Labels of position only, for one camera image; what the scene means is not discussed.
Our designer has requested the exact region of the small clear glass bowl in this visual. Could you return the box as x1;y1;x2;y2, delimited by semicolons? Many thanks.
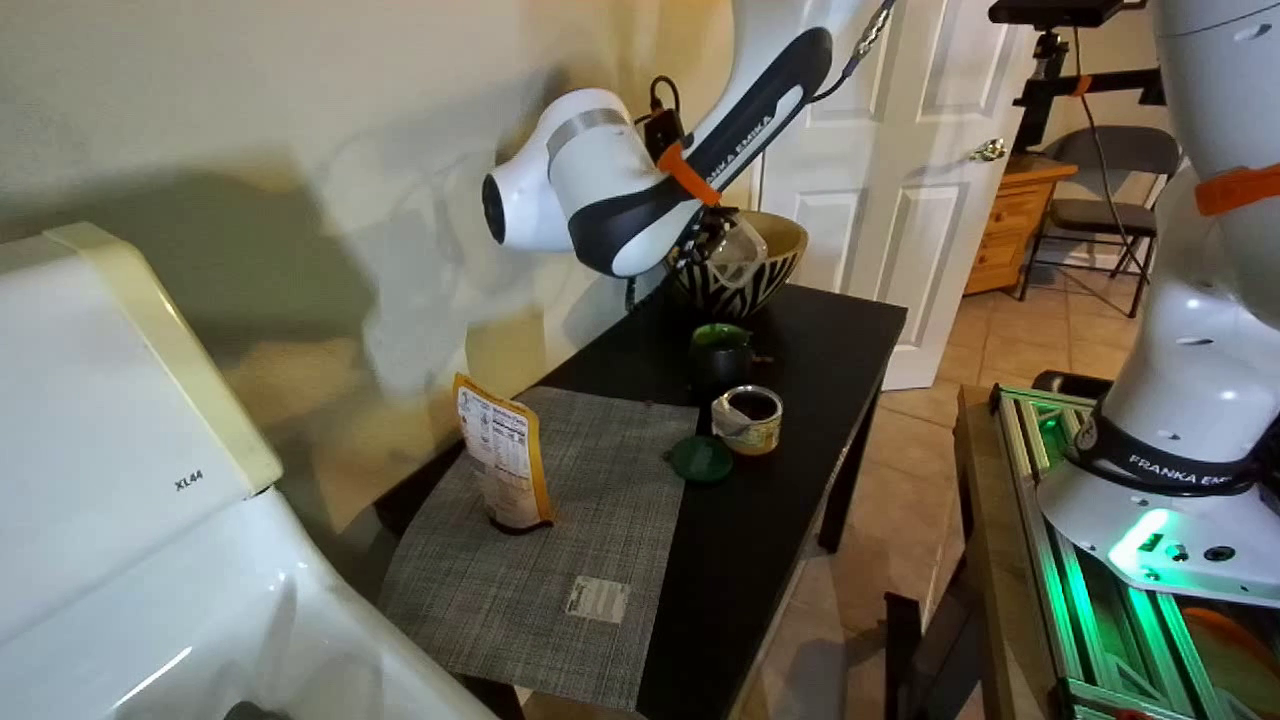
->
708;220;768;289

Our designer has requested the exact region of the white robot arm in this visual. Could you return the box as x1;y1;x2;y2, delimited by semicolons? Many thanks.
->
482;0;1280;607

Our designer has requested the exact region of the white orange ceramic cup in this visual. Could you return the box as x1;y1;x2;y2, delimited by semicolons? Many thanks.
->
712;385;783;456

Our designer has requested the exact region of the zebra pattern wooden bowl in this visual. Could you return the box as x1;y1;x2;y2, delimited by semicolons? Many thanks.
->
669;209;807;320

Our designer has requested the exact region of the dark green mug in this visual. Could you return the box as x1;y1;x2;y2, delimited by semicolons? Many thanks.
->
688;324;768;396

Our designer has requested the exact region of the green round lid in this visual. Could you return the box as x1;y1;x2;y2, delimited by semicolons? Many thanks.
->
666;437;732;485

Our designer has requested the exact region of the orange snack pouch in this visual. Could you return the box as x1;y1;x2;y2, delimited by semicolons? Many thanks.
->
451;374;555;533

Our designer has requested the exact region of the black side table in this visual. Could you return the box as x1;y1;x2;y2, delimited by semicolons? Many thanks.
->
373;280;914;720

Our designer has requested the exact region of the grey woven placemat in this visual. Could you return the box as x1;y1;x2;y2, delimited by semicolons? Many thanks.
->
381;389;697;706

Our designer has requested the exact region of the white panel door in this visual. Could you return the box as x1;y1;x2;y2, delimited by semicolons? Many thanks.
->
756;0;1034;389

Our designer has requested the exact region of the wooden drawer cabinet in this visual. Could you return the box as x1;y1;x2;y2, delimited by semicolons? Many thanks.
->
964;157;1074;297

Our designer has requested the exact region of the wooden robot mounting table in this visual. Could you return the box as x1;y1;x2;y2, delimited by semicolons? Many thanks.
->
885;389;1280;720

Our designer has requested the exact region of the black folding chair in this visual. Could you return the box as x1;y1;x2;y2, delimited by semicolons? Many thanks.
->
1016;123;1181;293

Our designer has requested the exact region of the black camera tripod arm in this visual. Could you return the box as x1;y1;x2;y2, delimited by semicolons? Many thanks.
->
988;0;1165;151

